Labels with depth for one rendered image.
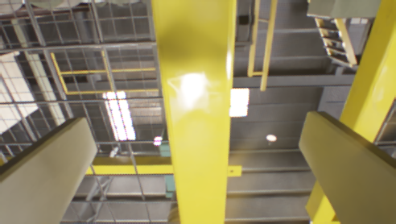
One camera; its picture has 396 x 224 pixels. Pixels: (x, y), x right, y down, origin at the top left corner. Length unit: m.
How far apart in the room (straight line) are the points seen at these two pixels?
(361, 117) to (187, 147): 0.36
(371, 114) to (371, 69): 0.08
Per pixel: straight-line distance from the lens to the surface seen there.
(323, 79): 11.61
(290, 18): 10.92
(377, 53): 0.44
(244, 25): 3.77
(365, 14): 1.21
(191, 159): 0.17
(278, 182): 12.40
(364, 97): 0.45
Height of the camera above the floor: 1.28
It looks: 29 degrees up
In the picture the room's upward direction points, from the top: 178 degrees clockwise
